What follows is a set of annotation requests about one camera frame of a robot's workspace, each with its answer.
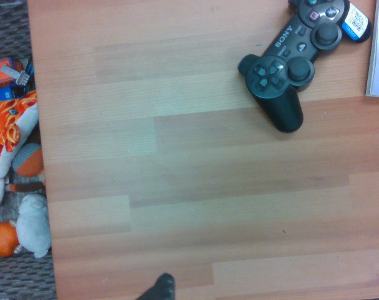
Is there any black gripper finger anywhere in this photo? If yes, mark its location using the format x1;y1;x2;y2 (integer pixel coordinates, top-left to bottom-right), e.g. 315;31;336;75
135;272;177;300

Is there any dark wicker basket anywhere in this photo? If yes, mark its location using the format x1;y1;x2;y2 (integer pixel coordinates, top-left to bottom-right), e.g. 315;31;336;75
0;0;57;300

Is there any grey seal plush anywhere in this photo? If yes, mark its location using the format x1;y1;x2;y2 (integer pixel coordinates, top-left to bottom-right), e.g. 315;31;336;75
16;194;52;259

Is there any brown plush toy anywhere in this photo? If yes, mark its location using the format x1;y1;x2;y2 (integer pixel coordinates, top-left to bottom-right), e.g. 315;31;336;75
4;181;46;193

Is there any grey and orange ball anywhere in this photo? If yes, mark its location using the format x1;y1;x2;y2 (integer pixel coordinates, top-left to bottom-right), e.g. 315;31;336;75
11;142;45;178

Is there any orange flame pattern plush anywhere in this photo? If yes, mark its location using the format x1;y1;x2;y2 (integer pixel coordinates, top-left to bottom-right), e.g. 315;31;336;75
0;91;40;219

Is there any orange and blue toy truck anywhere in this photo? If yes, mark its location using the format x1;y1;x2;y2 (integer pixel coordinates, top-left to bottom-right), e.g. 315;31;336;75
0;57;36;106

